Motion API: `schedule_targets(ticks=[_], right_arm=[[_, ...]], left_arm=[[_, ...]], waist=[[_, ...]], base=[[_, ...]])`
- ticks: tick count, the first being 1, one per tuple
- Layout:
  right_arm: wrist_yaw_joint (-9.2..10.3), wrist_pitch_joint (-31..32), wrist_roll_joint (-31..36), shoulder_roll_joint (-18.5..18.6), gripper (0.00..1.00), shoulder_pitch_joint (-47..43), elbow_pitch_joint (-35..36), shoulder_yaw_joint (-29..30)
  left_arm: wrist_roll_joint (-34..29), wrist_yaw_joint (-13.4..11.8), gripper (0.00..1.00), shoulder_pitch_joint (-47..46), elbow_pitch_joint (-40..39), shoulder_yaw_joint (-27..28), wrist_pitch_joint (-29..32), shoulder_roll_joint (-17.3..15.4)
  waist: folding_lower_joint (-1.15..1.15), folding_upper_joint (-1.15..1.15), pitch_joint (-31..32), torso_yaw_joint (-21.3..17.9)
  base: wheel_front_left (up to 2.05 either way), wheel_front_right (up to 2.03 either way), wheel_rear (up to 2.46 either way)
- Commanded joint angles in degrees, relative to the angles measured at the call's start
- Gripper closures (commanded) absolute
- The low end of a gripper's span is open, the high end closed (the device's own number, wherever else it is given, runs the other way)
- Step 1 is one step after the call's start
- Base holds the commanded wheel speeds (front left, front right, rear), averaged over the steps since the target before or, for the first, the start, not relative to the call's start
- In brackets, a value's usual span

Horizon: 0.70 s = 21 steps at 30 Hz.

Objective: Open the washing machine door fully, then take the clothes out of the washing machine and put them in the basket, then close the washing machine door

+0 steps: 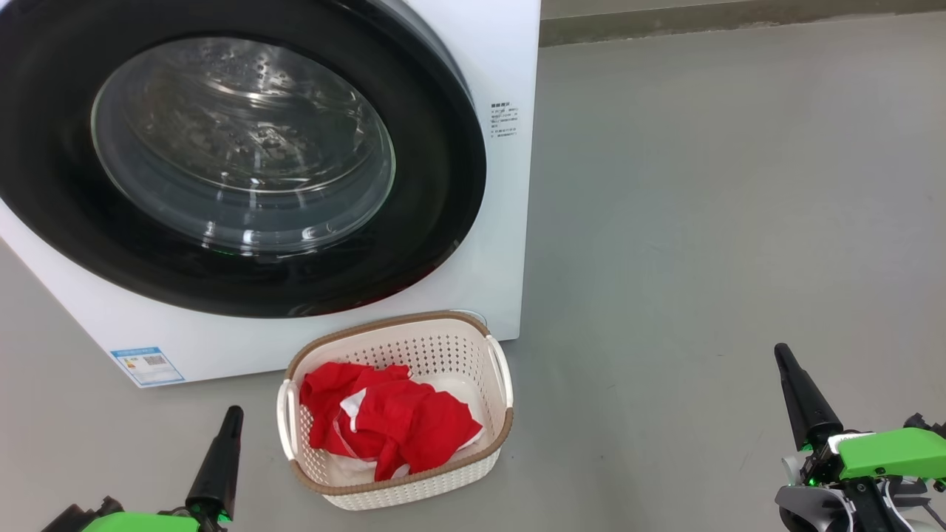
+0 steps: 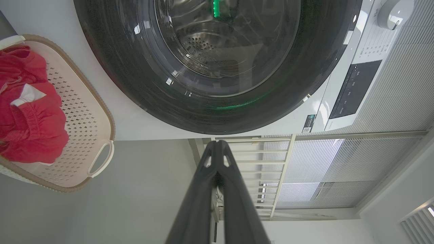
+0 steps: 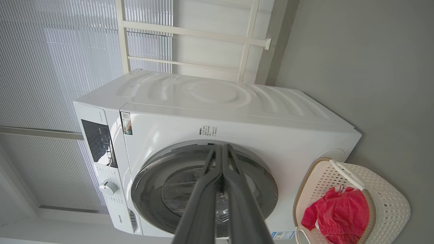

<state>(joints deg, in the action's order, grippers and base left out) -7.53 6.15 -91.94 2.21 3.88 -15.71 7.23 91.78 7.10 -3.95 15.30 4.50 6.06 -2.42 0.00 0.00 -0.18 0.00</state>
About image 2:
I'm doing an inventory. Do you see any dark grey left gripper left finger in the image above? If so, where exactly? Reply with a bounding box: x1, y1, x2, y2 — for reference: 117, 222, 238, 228
165, 140, 220, 244

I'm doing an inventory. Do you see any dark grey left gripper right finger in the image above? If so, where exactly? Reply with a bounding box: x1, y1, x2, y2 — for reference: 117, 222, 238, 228
216, 140, 272, 244

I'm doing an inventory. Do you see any red garment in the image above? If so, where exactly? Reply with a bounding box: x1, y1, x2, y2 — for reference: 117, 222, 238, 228
0, 45, 70, 164

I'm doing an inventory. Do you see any white garment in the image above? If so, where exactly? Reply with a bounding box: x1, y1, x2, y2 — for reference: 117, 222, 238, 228
10, 84, 47, 106

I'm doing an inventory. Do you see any white front-load washing machine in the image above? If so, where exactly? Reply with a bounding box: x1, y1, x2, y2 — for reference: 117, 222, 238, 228
0, 0, 418, 141

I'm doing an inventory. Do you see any cream perforated laundry basket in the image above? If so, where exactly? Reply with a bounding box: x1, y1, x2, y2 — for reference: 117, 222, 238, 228
0, 34, 116, 193

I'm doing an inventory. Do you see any white slatted rack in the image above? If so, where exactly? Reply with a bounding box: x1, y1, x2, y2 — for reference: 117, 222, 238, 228
188, 134, 296, 221

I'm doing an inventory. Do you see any dark QR code sticker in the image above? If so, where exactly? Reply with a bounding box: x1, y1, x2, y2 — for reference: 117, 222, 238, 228
301, 114, 316, 134

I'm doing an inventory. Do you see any steel perforated washer drum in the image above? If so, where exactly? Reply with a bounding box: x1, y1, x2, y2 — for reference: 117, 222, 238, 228
155, 0, 301, 79

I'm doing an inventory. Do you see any black washer control panel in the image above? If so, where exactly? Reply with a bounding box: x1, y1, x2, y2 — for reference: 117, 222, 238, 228
329, 60, 383, 119

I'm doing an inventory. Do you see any white louvred vent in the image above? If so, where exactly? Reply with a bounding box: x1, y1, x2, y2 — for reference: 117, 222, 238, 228
400, 202, 434, 244

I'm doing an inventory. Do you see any white washer control knob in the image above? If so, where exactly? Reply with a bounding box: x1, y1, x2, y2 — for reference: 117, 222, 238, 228
377, 0, 415, 31

